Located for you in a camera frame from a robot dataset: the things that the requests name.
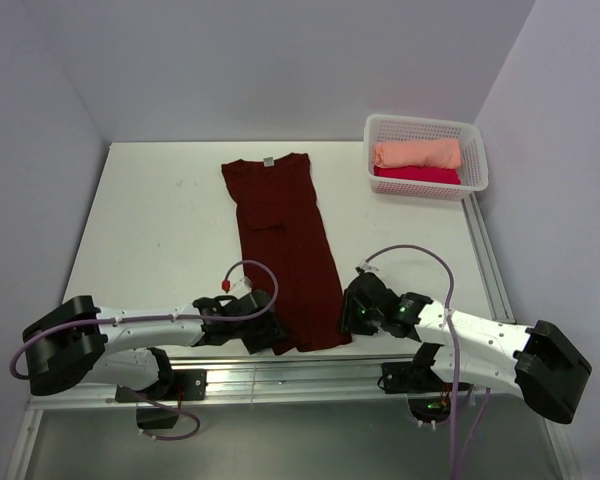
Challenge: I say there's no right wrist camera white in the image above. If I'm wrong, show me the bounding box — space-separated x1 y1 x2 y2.
356 259 381 277

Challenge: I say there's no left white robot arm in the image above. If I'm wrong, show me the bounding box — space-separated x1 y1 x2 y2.
10 290 287 399

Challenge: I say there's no rolled peach t-shirt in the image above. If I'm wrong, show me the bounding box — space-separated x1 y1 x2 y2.
372 138 462 169

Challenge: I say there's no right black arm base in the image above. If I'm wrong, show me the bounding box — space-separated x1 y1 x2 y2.
377 361 453 426

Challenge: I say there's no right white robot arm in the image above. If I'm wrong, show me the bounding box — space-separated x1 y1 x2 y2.
339 272 592 424

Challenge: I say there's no rolled pink t-shirt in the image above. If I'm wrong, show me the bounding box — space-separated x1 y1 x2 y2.
374 166 461 185

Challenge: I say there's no dark red t-shirt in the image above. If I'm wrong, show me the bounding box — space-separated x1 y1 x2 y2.
221 153 352 355

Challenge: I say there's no aluminium rail frame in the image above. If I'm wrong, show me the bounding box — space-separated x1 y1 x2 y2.
4 194 581 480

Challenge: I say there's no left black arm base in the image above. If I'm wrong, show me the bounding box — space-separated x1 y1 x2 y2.
114 369 207 442

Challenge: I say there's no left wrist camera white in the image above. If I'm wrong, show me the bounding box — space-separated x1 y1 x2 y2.
221 277 252 296

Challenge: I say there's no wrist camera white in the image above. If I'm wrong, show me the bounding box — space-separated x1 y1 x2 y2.
221 277 252 296
356 259 381 277

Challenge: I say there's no white plastic basket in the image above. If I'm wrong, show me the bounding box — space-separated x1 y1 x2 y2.
363 114 489 201

